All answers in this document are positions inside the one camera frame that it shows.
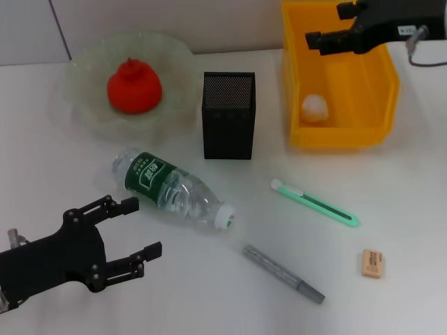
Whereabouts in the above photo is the clear green label water bottle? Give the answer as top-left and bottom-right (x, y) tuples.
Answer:
(110, 146), (236, 236)

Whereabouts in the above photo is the silver glitter pen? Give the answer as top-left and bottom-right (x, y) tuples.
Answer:
(242, 244), (327, 306)

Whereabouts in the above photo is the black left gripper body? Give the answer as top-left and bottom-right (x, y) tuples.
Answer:
(0, 208), (108, 311)

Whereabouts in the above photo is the left gripper cable with connector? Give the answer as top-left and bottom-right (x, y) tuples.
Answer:
(7, 228), (31, 249)

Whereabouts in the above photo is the gripper cable with connector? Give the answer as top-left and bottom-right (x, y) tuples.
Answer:
(7, 228), (31, 249)
(404, 24), (447, 68)

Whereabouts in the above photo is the beige rectangular eraser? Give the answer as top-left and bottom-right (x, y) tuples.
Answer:
(358, 248), (386, 279)

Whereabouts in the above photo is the white paper ball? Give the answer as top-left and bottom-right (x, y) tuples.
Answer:
(300, 93), (330, 124)

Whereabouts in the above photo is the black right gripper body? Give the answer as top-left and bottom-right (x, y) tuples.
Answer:
(351, 0), (445, 55)

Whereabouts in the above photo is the right gripper cable with connector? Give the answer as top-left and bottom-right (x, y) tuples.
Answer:
(404, 24), (447, 68)

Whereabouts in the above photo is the clear glass fruit plate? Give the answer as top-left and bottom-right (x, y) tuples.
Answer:
(64, 30), (198, 141)

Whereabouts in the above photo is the mint green utility knife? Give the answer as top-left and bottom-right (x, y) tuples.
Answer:
(270, 178), (360, 229)

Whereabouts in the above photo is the yellow plastic storage bin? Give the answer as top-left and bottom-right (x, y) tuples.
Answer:
(281, 0), (402, 149)

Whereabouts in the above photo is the black mesh pen holder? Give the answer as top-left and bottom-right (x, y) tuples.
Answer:
(201, 71), (256, 161)

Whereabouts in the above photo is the red orange fruit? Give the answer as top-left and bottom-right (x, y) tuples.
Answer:
(106, 57), (163, 116)

